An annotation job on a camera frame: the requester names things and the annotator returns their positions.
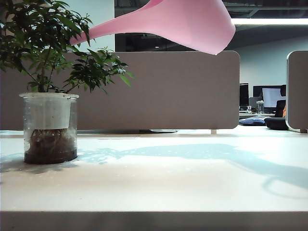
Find white inner pot liner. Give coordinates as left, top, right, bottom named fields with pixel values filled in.
left=30, top=93, right=73, bottom=130

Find grey flat partition foot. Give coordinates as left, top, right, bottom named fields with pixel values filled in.
left=139, top=129, right=178, bottom=134

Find long ceiling light strip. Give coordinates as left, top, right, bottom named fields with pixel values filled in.
left=231, top=18, right=308, bottom=25

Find lit computer monitor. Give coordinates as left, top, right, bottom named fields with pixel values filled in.
left=261, top=87, right=282, bottom=109

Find green leafy plant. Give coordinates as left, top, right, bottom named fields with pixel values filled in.
left=0, top=0, right=135, bottom=95

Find pink plastic watering can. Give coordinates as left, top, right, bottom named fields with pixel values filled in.
left=69, top=0, right=236, bottom=56

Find clear glass plant pot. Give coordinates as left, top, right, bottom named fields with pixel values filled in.
left=18, top=92, right=80, bottom=165

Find dark computer monitor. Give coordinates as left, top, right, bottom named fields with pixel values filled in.
left=239, top=83, right=249, bottom=107

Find wide beige desk partition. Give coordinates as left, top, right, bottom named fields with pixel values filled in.
left=0, top=50, right=241, bottom=132

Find blue checkered cloth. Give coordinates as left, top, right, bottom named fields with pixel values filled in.
left=239, top=115, right=267, bottom=126

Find narrow beige desk partition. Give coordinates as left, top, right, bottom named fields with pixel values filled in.
left=286, top=50, right=308, bottom=133

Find black round cushion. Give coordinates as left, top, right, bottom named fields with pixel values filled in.
left=264, top=116, right=289, bottom=131

